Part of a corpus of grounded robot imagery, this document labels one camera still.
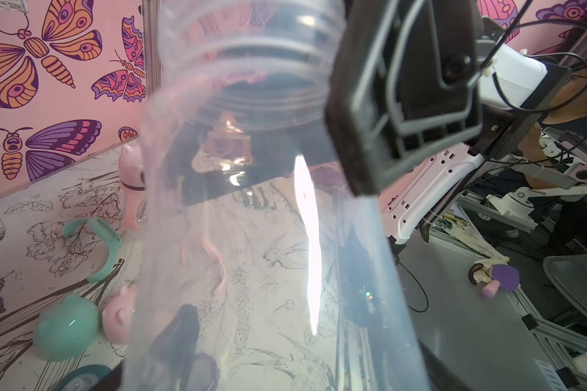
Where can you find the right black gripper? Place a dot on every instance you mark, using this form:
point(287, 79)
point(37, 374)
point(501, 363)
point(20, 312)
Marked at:
point(405, 86)

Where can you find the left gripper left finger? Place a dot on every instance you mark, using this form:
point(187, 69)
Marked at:
point(168, 363)

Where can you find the clear baby bottle body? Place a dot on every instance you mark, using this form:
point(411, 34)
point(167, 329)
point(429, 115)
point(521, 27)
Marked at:
point(132, 212)

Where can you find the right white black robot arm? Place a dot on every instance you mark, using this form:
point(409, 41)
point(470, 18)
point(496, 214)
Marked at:
point(431, 185)

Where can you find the teal bottle cap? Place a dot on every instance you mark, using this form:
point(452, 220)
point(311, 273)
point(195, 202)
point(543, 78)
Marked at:
point(67, 328)

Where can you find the dark teal nipple collar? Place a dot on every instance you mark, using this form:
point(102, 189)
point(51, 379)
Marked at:
point(83, 378)

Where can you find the pink bottle cap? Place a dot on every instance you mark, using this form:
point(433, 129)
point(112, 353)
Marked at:
point(130, 167)
point(117, 315)

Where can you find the small toy figure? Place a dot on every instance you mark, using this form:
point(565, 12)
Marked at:
point(493, 278)

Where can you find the purple nipple collar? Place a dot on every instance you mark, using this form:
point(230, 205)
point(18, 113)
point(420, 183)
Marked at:
point(203, 374)

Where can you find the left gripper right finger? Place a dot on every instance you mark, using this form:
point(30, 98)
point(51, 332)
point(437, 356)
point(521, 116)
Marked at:
point(440, 376)

